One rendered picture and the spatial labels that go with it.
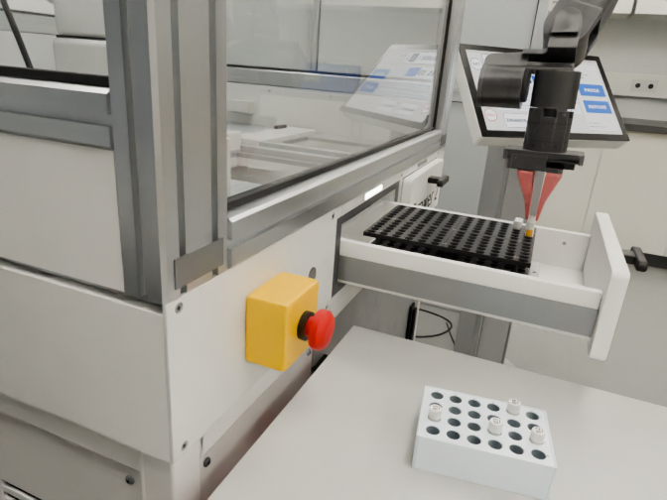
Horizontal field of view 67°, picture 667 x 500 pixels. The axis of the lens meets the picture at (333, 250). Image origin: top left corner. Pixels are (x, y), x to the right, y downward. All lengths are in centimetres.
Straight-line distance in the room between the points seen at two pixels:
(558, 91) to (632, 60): 365
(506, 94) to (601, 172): 300
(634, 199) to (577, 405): 316
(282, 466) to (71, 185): 31
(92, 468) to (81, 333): 16
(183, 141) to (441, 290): 40
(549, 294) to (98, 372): 48
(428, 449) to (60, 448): 36
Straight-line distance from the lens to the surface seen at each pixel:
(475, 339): 187
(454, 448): 51
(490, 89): 75
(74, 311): 46
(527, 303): 65
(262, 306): 47
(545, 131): 74
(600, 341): 65
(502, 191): 169
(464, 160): 243
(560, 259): 89
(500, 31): 240
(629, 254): 76
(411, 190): 95
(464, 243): 71
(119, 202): 38
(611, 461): 62
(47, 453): 61
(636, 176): 376
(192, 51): 37
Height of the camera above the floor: 112
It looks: 20 degrees down
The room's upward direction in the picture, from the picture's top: 4 degrees clockwise
